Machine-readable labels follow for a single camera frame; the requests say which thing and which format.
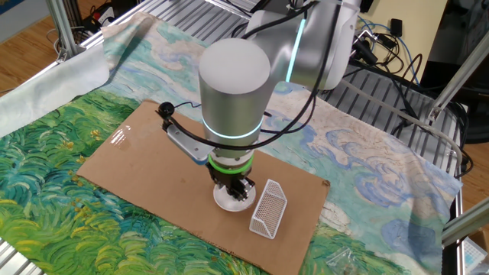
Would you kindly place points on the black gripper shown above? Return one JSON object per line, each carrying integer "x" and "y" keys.
{"x": 229, "y": 179}

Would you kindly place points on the white plate with flower print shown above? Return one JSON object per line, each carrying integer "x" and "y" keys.
{"x": 229, "y": 206}

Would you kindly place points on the brown cardboard sheet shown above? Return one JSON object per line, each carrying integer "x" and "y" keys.
{"x": 153, "y": 168}

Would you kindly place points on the clear plastic bag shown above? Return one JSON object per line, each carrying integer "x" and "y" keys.
{"x": 342, "y": 261}

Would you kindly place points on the painted landscape tablecloth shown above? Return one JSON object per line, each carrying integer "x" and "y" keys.
{"x": 57, "y": 191}

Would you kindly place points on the black device with red button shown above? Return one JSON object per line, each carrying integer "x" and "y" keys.
{"x": 103, "y": 15}

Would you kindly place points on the black power adapter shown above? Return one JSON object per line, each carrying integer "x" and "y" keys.
{"x": 396, "y": 27}

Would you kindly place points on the white grid tray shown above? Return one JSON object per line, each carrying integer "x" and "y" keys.
{"x": 473, "y": 257}

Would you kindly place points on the beige board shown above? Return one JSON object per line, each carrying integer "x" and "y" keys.
{"x": 420, "y": 23}

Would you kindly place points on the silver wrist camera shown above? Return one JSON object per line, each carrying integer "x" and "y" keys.
{"x": 187, "y": 143}

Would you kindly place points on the black camera on metal bracket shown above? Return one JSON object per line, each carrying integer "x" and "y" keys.
{"x": 364, "y": 51}

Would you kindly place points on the aluminium frame post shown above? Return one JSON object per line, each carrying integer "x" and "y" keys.
{"x": 63, "y": 30}
{"x": 466, "y": 223}
{"x": 458, "y": 72}

